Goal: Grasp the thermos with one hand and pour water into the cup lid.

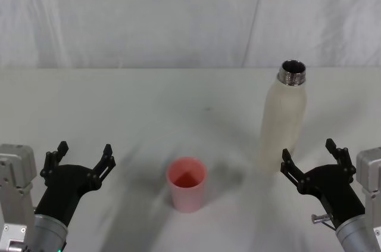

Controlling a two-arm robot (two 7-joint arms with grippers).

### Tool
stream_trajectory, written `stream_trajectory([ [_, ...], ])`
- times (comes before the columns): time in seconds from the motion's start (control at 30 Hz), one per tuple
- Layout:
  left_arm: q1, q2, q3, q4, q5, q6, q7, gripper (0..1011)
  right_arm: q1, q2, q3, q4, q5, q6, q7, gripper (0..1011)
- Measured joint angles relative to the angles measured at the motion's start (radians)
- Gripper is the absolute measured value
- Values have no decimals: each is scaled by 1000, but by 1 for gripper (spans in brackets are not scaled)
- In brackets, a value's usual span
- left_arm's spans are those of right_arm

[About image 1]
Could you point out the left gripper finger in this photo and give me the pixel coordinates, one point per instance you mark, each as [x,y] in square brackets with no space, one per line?
[104,164]
[50,159]

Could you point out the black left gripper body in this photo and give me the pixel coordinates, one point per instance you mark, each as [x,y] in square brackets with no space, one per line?
[64,186]

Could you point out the white curtain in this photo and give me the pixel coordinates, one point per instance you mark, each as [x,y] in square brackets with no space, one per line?
[149,13]

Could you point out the cream vacuum bottle steel neck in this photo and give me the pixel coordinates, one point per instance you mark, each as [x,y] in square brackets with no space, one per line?
[282,121]

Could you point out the pink cup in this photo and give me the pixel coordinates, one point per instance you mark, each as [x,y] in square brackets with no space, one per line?
[187,195]

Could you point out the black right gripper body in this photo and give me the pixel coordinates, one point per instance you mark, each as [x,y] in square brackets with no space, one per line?
[333,186]

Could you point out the white table cloth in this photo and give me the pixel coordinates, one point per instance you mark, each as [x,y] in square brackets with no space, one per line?
[119,109]

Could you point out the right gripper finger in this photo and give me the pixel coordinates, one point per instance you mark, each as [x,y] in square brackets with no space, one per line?
[340,156]
[290,167]

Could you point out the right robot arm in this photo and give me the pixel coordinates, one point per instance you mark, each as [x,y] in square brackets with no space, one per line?
[369,174]

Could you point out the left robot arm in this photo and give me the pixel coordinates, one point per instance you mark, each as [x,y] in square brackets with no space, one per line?
[15,192]

